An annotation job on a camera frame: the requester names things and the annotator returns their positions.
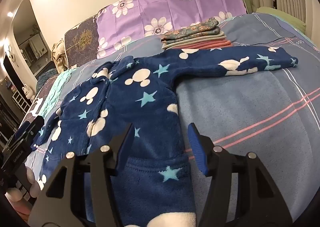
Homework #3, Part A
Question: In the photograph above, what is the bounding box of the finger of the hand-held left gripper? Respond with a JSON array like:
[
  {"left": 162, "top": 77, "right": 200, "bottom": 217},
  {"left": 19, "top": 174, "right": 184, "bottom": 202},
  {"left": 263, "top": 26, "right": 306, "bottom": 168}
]
[{"left": 9, "top": 116, "right": 45, "bottom": 149}]

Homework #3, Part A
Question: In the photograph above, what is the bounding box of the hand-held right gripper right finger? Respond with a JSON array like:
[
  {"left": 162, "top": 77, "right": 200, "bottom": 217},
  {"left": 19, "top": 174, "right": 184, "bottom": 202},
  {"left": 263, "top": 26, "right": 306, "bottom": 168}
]
[{"left": 188, "top": 122, "right": 293, "bottom": 227}]

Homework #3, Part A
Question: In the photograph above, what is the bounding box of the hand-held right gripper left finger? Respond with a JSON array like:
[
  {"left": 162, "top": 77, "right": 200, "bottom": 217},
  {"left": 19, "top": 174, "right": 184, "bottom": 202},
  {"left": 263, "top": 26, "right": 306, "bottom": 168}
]
[{"left": 27, "top": 122, "right": 136, "bottom": 227}]

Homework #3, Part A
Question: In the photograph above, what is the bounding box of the navy star-print fleece onesie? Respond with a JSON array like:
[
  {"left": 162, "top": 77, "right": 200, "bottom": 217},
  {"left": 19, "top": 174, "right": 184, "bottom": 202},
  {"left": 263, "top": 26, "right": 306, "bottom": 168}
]
[{"left": 31, "top": 47, "right": 299, "bottom": 227}]

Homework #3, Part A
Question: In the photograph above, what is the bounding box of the stack of folded clothes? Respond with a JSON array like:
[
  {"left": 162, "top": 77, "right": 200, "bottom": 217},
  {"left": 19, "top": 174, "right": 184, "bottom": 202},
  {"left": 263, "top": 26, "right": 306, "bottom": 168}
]
[{"left": 161, "top": 17, "right": 234, "bottom": 50}]

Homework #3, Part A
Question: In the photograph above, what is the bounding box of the person's left hand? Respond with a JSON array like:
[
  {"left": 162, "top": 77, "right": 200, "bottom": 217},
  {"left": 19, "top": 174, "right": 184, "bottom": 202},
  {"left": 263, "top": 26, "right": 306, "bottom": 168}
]
[{"left": 6, "top": 166, "right": 42, "bottom": 201}]

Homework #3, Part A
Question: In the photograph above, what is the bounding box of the purple animal-print blanket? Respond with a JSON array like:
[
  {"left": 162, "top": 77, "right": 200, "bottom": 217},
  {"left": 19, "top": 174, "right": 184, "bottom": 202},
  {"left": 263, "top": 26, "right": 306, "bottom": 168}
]
[{"left": 21, "top": 77, "right": 63, "bottom": 127}]

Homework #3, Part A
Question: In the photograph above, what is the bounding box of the white cat figurine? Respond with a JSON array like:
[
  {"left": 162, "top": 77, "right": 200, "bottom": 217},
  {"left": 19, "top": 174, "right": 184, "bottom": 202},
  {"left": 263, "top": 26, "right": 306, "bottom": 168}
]
[{"left": 21, "top": 85, "right": 34, "bottom": 103}]

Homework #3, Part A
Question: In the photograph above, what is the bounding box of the teal fleece blanket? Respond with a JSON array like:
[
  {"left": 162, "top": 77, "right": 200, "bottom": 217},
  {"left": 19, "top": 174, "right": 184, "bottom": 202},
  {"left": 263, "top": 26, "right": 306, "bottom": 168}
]
[{"left": 40, "top": 69, "right": 80, "bottom": 117}]

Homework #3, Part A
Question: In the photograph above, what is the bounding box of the blue plaid bed sheet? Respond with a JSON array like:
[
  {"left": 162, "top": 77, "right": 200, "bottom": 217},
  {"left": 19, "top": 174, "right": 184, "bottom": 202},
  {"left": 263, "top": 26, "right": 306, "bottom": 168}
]
[{"left": 25, "top": 13, "right": 320, "bottom": 227}]

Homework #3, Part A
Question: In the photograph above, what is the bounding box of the beige crumpled cloth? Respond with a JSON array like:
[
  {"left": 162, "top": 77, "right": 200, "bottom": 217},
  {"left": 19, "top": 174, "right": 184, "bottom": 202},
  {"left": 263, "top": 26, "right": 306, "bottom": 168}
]
[{"left": 51, "top": 39, "right": 69, "bottom": 73}]

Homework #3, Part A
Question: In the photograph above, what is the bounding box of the dark tree-print pillow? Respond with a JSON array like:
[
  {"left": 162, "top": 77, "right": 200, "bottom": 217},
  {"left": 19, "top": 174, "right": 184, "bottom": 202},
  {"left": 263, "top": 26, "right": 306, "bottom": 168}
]
[{"left": 64, "top": 9, "right": 100, "bottom": 68}]

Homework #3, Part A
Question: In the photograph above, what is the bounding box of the purple floral pillow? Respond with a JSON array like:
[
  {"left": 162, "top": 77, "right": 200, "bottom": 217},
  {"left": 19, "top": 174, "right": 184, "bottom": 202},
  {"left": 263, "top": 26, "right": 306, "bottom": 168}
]
[{"left": 96, "top": 0, "right": 248, "bottom": 59}]

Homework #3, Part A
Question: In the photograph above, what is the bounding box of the green pillow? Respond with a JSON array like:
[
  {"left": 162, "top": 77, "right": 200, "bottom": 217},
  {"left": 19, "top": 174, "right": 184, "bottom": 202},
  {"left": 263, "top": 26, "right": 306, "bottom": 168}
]
[{"left": 240, "top": 0, "right": 307, "bottom": 33}]

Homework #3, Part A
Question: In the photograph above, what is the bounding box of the white wire rack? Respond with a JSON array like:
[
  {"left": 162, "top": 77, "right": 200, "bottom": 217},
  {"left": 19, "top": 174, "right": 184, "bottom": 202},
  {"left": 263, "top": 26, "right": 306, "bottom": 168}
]
[{"left": 11, "top": 89, "right": 29, "bottom": 115}]

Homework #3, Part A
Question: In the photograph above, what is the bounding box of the panda wall decoration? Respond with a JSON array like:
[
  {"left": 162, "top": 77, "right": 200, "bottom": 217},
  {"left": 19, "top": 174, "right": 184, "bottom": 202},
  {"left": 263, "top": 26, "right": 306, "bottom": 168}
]
[{"left": 5, "top": 44, "right": 19, "bottom": 67}]

